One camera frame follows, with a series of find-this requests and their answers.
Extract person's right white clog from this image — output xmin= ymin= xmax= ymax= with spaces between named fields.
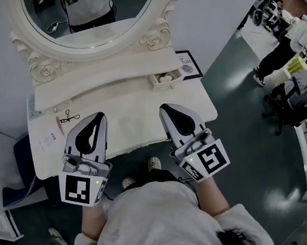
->
xmin=146 ymin=155 xmax=162 ymax=172

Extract person's grey sweater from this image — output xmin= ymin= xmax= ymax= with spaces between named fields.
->
xmin=58 ymin=167 xmax=276 ymax=245

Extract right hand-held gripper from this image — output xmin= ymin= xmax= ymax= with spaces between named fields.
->
xmin=157 ymin=96 xmax=233 ymax=187

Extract black eyelash curler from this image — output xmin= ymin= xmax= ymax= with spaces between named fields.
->
xmin=58 ymin=108 xmax=82 ymax=124

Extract black framed picture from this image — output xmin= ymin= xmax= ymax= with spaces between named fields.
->
xmin=175 ymin=47 xmax=205 ymax=82

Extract grey printed sheet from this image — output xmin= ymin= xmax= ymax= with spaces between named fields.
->
xmin=26 ymin=95 xmax=45 ymax=122

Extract person's left white clog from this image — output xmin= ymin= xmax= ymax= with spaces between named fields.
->
xmin=121 ymin=177 xmax=137 ymax=190

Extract small white vanity drawer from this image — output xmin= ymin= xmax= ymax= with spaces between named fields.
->
xmin=147 ymin=68 xmax=186 ymax=93

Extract white paper card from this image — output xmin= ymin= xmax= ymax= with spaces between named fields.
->
xmin=36 ymin=126 xmax=63 ymax=154

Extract white ornate vanity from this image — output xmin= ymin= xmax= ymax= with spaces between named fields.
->
xmin=19 ymin=40 xmax=224 ymax=182

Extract black office chair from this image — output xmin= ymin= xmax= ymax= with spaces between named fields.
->
xmin=256 ymin=74 xmax=307 ymax=138

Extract yellow-green foam block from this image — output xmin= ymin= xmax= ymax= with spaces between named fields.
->
xmin=286 ymin=56 xmax=307 ymax=74

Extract blue cushion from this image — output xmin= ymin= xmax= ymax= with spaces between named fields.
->
xmin=0 ymin=132 xmax=49 ymax=208

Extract person's right forearm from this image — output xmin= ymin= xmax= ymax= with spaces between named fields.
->
xmin=195 ymin=173 xmax=231 ymax=221

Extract person's white clog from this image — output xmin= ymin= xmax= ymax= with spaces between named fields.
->
xmin=121 ymin=177 xmax=137 ymax=190
xmin=146 ymin=155 xmax=162 ymax=172

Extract beige makeup sponge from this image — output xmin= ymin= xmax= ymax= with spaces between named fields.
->
xmin=158 ymin=72 xmax=174 ymax=84

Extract person's black shorts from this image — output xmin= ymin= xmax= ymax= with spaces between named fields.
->
xmin=133 ymin=166 xmax=182 ymax=189

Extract grey jacket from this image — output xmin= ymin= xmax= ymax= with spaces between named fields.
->
xmin=282 ymin=70 xmax=307 ymax=109

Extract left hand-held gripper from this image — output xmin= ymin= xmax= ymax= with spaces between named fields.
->
xmin=50 ymin=111 xmax=118 ymax=211

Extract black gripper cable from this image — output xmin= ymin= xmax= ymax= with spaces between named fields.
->
xmin=176 ymin=173 xmax=202 ymax=210

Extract person's left forearm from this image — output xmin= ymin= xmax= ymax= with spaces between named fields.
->
xmin=78 ymin=200 xmax=117 ymax=243

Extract oval white-framed mirror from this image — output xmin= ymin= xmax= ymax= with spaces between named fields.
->
xmin=4 ymin=0 xmax=188 ymax=85

